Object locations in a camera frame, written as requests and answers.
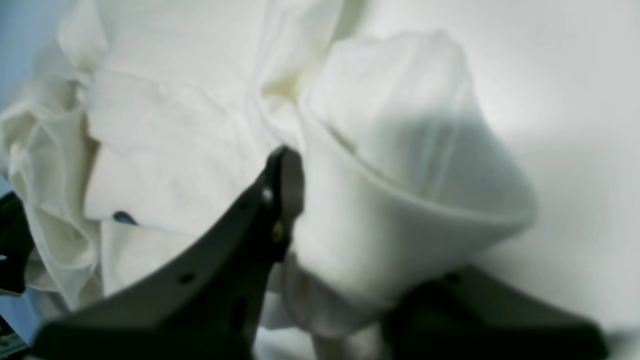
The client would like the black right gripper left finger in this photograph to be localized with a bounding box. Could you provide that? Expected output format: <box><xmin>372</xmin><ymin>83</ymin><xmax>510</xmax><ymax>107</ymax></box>
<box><xmin>30</xmin><ymin>146</ymin><xmax>304</xmax><ymax>360</ymax></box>

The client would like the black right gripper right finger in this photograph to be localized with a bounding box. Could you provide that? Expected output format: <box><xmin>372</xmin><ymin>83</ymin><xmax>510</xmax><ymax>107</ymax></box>
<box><xmin>385</xmin><ymin>266</ymin><xmax>608</xmax><ymax>360</ymax></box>

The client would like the white printed T-shirt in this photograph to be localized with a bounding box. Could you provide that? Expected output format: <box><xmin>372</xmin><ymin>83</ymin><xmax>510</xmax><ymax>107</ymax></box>
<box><xmin>1</xmin><ymin>0</ymin><xmax>537</xmax><ymax>360</ymax></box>

